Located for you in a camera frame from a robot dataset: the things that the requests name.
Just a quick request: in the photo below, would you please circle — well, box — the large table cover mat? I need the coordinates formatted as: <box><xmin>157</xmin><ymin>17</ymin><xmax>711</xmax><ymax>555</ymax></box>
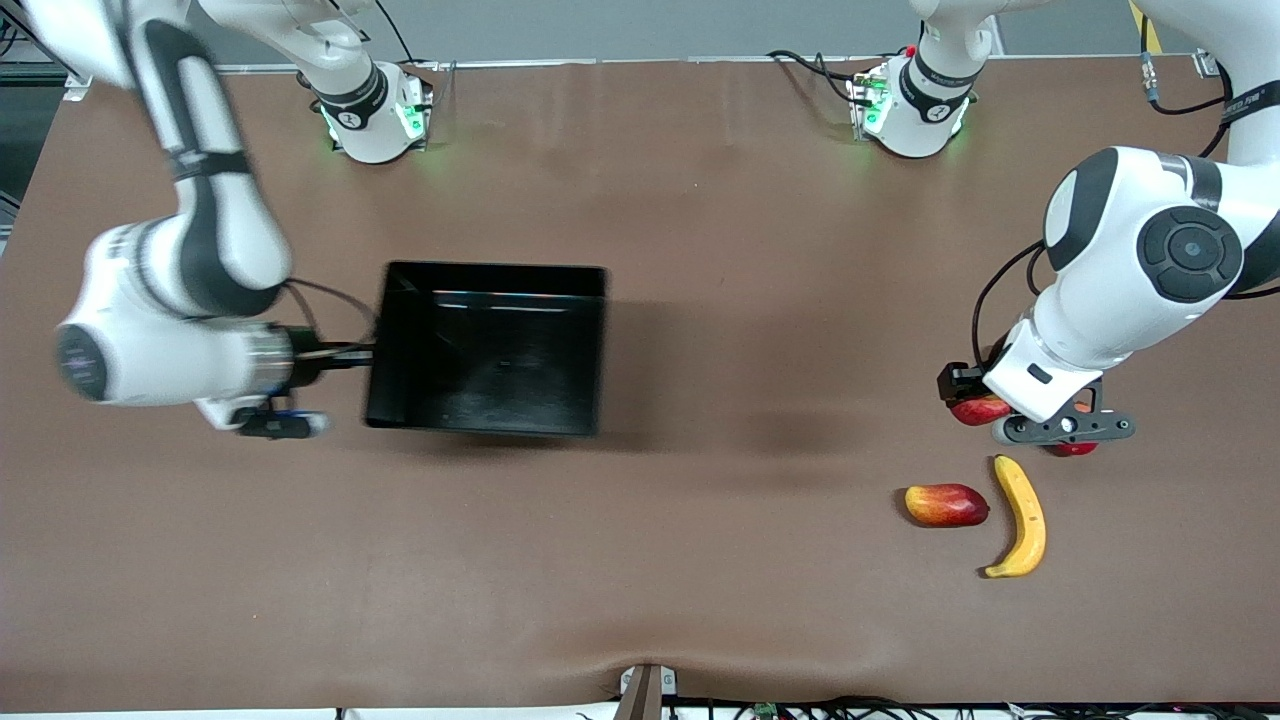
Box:
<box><xmin>0</xmin><ymin>55</ymin><xmax>1280</xmax><ymax>713</ymax></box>

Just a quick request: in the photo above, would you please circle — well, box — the black cable with metal connector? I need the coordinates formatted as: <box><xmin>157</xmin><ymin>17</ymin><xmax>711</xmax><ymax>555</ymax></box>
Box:
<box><xmin>1140</xmin><ymin>50</ymin><xmax>1236</xmax><ymax>161</ymax></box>

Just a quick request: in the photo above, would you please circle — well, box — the black base cable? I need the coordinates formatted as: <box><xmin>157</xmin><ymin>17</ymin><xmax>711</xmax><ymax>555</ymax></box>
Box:
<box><xmin>768</xmin><ymin>48</ymin><xmax>863</xmax><ymax>106</ymax></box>
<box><xmin>375</xmin><ymin>0</ymin><xmax>419</xmax><ymax>66</ymax></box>

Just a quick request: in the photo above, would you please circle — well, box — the metal table edge bracket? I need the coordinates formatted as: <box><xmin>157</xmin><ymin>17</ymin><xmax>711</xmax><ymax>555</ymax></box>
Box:
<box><xmin>618</xmin><ymin>663</ymin><xmax>678</xmax><ymax>720</ymax></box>

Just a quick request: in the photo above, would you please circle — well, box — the small red yellow apple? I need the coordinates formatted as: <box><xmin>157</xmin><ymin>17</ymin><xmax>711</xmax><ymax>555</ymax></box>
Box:
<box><xmin>950</xmin><ymin>395</ymin><xmax>1013</xmax><ymax>428</ymax></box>

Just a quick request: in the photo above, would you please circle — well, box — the yellow banana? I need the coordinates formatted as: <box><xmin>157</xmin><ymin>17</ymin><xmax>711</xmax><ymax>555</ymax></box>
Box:
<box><xmin>984</xmin><ymin>455</ymin><xmax>1047</xmax><ymax>579</ymax></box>

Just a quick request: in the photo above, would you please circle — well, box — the black plastic box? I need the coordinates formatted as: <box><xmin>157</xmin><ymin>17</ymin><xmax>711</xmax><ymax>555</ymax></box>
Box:
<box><xmin>364</xmin><ymin>261</ymin><xmax>610</xmax><ymax>438</ymax></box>

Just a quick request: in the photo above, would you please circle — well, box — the red yellow mango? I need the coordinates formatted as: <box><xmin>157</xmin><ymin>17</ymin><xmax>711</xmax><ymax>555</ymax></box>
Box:
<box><xmin>905</xmin><ymin>483</ymin><xmax>991</xmax><ymax>529</ymax></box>

